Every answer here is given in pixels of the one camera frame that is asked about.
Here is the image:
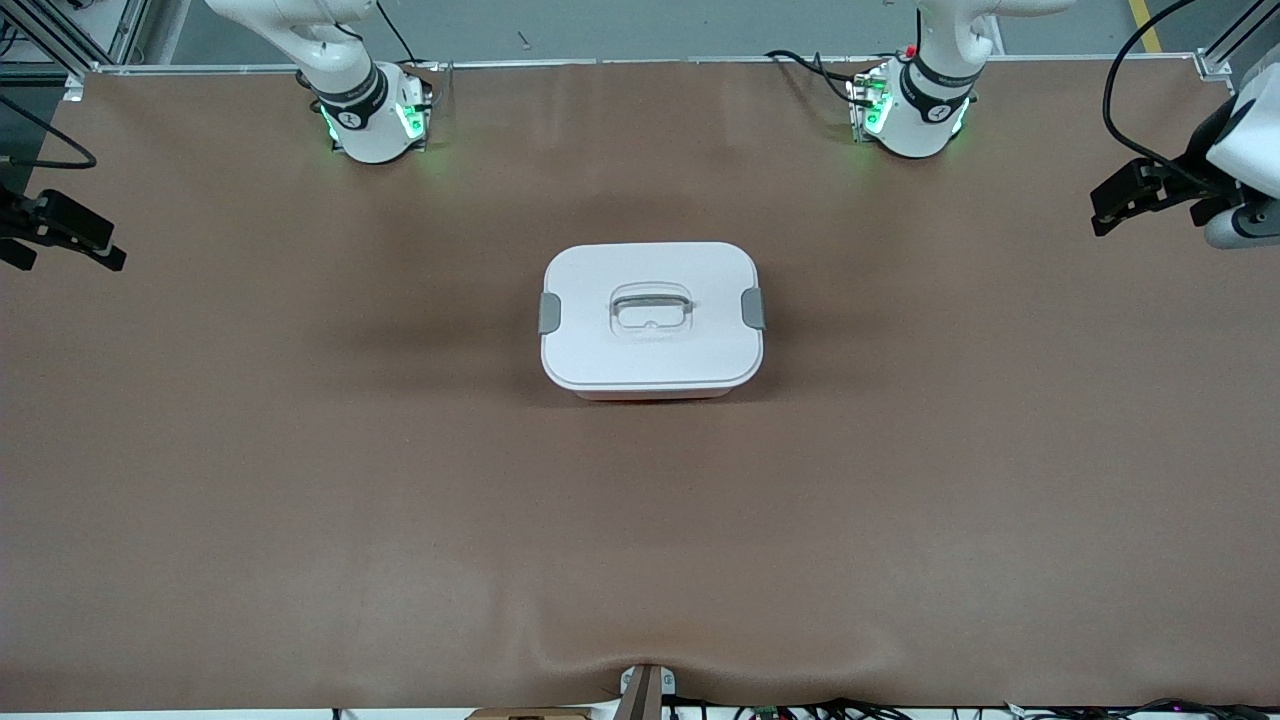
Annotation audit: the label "white box lid grey latches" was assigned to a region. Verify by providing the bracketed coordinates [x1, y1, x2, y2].
[538, 240, 766, 393]

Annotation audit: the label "pink plastic storage box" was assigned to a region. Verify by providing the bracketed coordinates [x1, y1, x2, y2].
[572, 384, 739, 403]

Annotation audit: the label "brown table cover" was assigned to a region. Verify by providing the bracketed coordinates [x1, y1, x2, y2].
[0, 58, 1280, 713]

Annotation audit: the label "aluminium frame post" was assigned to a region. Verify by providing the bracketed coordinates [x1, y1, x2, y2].
[0, 0, 153, 81]
[1195, 0, 1280, 81]

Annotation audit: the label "black left base cable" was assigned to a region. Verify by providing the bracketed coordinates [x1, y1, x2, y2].
[765, 48, 863, 107]

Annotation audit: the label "black base cable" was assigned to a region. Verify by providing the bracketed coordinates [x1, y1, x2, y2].
[375, 0, 427, 67]
[765, 48, 863, 107]

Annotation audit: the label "black right base cable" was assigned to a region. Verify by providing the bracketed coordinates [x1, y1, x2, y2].
[375, 0, 427, 67]

